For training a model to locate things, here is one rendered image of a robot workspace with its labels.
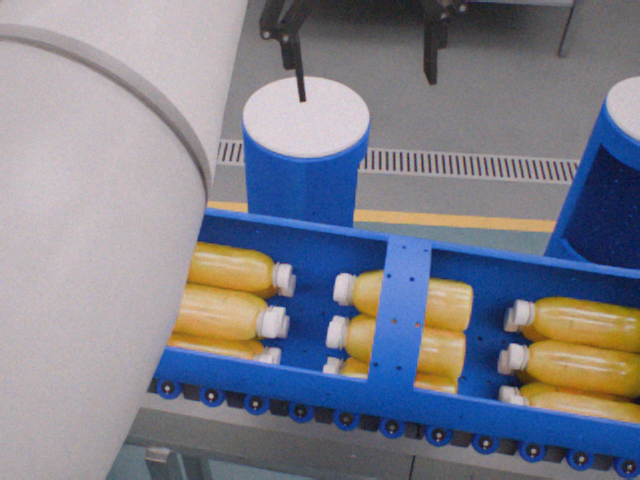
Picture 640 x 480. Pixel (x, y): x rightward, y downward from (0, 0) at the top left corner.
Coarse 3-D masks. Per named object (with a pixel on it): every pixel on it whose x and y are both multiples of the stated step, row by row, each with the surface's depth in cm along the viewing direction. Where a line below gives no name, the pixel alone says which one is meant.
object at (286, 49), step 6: (282, 24) 69; (276, 30) 68; (276, 36) 69; (282, 48) 70; (288, 48) 70; (282, 54) 70; (288, 54) 70; (282, 60) 71; (288, 60) 71; (288, 66) 71; (294, 66) 71
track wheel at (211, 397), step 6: (204, 390) 117; (210, 390) 117; (216, 390) 117; (222, 390) 117; (204, 396) 117; (210, 396) 117; (216, 396) 117; (222, 396) 117; (204, 402) 117; (210, 402) 117; (216, 402) 117; (222, 402) 117
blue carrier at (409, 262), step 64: (320, 256) 124; (384, 256) 121; (448, 256) 117; (512, 256) 107; (320, 320) 127; (384, 320) 98; (192, 384) 111; (256, 384) 105; (320, 384) 102; (384, 384) 100; (512, 384) 121; (576, 448) 104
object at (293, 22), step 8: (296, 0) 68; (304, 0) 66; (312, 0) 66; (296, 8) 67; (304, 8) 66; (312, 8) 66; (288, 16) 68; (296, 16) 67; (304, 16) 67; (288, 24) 67; (296, 24) 67; (288, 32) 68; (296, 32) 68; (280, 40) 68; (288, 40) 68
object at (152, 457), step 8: (152, 456) 145; (160, 456) 145; (168, 456) 146; (176, 456) 152; (152, 464) 147; (160, 464) 146; (168, 464) 147; (176, 464) 153; (152, 472) 150; (160, 472) 149; (168, 472) 148; (176, 472) 154
